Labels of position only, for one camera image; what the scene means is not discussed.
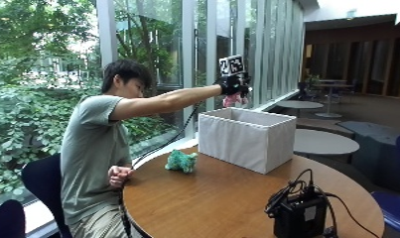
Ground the pink soft toy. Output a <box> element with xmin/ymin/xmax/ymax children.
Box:
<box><xmin>221</xmin><ymin>92</ymin><xmax>249</xmax><ymax>109</ymax></box>

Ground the white marker cube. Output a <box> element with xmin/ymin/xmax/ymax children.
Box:
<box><xmin>217</xmin><ymin>54</ymin><xmax>246</xmax><ymax>77</ymax></box>

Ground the the person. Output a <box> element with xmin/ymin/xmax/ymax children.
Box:
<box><xmin>60</xmin><ymin>59</ymin><xmax>222</xmax><ymax>238</ymax></box>

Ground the dark background chair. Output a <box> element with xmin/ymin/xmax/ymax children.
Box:
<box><xmin>296</xmin><ymin>81</ymin><xmax>317</xmax><ymax>102</ymax></box>

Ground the round grey low table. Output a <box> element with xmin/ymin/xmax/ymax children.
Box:
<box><xmin>292</xmin><ymin>128</ymin><xmax>360</xmax><ymax>165</ymax></box>
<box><xmin>274</xmin><ymin>99</ymin><xmax>325</xmax><ymax>117</ymax></box>

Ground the green soft toy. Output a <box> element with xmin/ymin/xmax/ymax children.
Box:
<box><xmin>164</xmin><ymin>149</ymin><xmax>200</xmax><ymax>175</ymax></box>

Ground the potted green plant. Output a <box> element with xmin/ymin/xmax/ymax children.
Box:
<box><xmin>304</xmin><ymin>73</ymin><xmax>322</xmax><ymax>88</ymax></box>

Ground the white fabric storage box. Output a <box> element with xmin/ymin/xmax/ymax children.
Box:
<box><xmin>197</xmin><ymin>106</ymin><xmax>298</xmax><ymax>176</ymax></box>

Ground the dark blue chair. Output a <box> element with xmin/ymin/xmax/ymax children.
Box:
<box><xmin>0</xmin><ymin>198</ymin><xmax>27</xmax><ymax>238</ymax></box>
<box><xmin>19</xmin><ymin>152</ymin><xmax>73</xmax><ymax>238</ymax></box>

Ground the grey upholstered seat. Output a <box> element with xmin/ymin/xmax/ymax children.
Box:
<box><xmin>334</xmin><ymin>120</ymin><xmax>400</xmax><ymax>194</ymax></box>

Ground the black glove cable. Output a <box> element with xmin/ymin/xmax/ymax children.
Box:
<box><xmin>117</xmin><ymin>102</ymin><xmax>202</xmax><ymax>238</ymax></box>

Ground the tall round pedestal table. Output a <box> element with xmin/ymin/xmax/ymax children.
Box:
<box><xmin>312</xmin><ymin>82</ymin><xmax>354</xmax><ymax>119</ymax></box>

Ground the black recording device box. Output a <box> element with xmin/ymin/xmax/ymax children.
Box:
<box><xmin>264</xmin><ymin>184</ymin><xmax>329</xmax><ymax>238</ymax></box>

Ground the black device cable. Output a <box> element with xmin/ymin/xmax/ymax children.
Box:
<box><xmin>322</xmin><ymin>191</ymin><xmax>381</xmax><ymax>238</ymax></box>

